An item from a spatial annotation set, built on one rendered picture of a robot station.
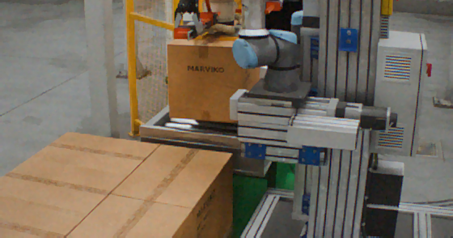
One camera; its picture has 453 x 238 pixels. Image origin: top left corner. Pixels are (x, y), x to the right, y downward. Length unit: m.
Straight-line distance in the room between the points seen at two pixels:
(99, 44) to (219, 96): 1.28
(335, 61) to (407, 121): 0.39
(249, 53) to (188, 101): 0.94
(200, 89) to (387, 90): 1.05
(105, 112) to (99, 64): 0.35
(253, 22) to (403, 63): 0.63
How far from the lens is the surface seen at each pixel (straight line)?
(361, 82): 2.33
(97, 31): 3.87
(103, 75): 3.92
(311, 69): 2.41
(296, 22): 2.64
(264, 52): 2.08
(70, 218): 2.34
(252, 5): 2.06
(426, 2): 11.39
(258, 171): 2.93
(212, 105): 2.89
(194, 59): 2.85
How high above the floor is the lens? 1.70
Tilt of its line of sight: 20 degrees down
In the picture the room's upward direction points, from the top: straight up
